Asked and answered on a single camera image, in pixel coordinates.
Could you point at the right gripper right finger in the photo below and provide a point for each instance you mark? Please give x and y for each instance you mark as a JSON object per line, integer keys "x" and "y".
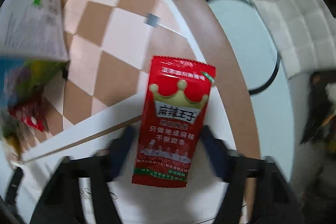
{"x": 256, "y": 182}

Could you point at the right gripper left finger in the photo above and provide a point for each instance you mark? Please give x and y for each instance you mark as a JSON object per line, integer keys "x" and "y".
{"x": 78, "y": 183}

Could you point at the red crown spicy strip packet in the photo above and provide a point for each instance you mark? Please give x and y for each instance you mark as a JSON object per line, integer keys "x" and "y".
{"x": 177, "y": 95}

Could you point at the dark red snack packet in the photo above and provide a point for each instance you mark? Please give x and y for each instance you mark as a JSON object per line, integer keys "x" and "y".
{"x": 31, "y": 112}

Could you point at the cardboard box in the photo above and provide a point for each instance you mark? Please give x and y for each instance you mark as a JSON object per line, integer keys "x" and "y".
{"x": 33, "y": 50}

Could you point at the white padded sofa seat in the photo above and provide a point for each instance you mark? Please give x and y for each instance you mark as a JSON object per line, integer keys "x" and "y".
{"x": 303, "y": 31}

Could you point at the checkered table mat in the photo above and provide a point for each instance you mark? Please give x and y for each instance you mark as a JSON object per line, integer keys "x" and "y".
{"x": 111, "y": 43}

